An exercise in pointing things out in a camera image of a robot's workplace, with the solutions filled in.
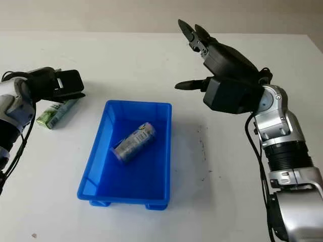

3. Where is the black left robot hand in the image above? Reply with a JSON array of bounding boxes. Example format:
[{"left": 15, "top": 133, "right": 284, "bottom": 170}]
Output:
[{"left": 27, "top": 66, "right": 86, "bottom": 103}]

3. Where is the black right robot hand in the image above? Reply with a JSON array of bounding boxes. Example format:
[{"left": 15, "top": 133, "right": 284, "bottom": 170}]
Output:
[{"left": 174, "top": 19, "right": 274, "bottom": 93}]

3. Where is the green and white carton box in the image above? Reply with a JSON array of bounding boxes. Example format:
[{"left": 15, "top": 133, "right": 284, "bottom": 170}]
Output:
[{"left": 35, "top": 99, "right": 78, "bottom": 130}]

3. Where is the silver purple-capped can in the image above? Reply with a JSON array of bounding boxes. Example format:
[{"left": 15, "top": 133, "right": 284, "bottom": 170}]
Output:
[{"left": 110, "top": 122, "right": 157, "bottom": 166}]

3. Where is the blue plastic tray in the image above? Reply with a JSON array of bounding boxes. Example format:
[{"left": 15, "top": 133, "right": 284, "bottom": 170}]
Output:
[{"left": 76, "top": 99, "right": 173, "bottom": 211}]

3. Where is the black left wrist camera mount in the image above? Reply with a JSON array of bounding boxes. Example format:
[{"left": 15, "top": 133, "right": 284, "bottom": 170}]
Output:
[{"left": 53, "top": 69, "right": 85, "bottom": 96}]

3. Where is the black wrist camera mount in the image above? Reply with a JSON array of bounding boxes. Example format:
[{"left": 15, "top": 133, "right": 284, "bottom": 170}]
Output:
[
  {"left": 53, "top": 69, "right": 85, "bottom": 96},
  {"left": 202, "top": 76, "right": 264, "bottom": 115}
]

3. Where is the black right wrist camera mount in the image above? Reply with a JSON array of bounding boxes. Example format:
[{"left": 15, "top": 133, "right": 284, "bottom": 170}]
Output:
[{"left": 202, "top": 76, "right": 264, "bottom": 115}]

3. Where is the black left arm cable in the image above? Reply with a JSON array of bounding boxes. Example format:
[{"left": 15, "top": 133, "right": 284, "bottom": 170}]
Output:
[{"left": 0, "top": 71, "right": 35, "bottom": 189}]

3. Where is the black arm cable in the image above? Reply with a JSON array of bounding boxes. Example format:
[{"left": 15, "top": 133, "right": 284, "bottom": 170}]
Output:
[
  {"left": 0, "top": 71, "right": 35, "bottom": 189},
  {"left": 245, "top": 112, "right": 280, "bottom": 242}
]

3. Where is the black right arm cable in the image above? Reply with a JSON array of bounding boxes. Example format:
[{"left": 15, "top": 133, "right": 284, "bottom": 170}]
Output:
[{"left": 245, "top": 112, "right": 280, "bottom": 242}]

